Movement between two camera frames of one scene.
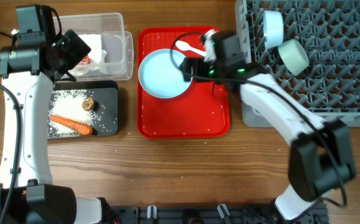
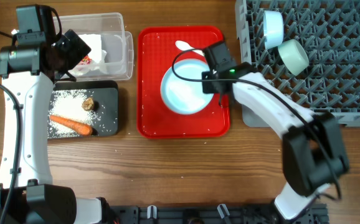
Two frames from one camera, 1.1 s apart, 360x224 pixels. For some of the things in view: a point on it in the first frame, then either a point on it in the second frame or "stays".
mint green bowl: (293, 56) stays
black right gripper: (203, 72) to (207, 88)
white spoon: (184, 45) stays
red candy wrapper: (86, 60) stays
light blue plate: (159, 74) to (185, 97)
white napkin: (97, 55) stays
